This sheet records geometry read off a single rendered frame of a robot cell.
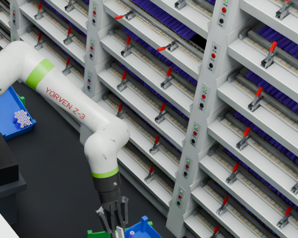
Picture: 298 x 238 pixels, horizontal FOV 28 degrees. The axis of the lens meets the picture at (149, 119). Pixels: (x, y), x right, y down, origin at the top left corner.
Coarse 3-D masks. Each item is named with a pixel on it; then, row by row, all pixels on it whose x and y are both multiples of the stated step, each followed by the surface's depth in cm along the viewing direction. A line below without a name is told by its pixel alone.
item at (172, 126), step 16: (112, 64) 279; (112, 80) 276; (128, 80) 272; (128, 96) 268; (144, 96) 267; (160, 96) 264; (144, 112) 262; (160, 112) 255; (176, 112) 257; (160, 128) 255; (176, 128) 254; (176, 144) 251
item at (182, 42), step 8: (120, 0) 254; (128, 0) 251; (136, 8) 247; (144, 16) 244; (152, 24) 242; (160, 24) 240; (160, 32) 239; (168, 32) 236; (168, 40) 236; (176, 40) 234; (184, 40) 232; (192, 48) 229; (200, 56) 226
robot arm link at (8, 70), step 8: (0, 56) 199; (8, 56) 200; (0, 64) 195; (8, 64) 198; (16, 64) 200; (0, 72) 193; (8, 72) 196; (16, 72) 200; (0, 80) 193; (8, 80) 196; (16, 80) 204; (0, 88) 194
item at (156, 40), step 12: (108, 0) 256; (108, 12) 257; (120, 12) 251; (132, 24) 245; (144, 24) 244; (144, 36) 242; (156, 36) 239; (156, 48) 240; (180, 48) 233; (180, 60) 229; (192, 60) 229; (192, 72) 227
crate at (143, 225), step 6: (144, 216) 231; (138, 222) 231; (144, 222) 230; (132, 228) 230; (138, 228) 233; (144, 228) 233; (150, 228) 231; (126, 234) 229; (138, 234) 233; (144, 234) 234; (150, 234) 232; (156, 234) 229
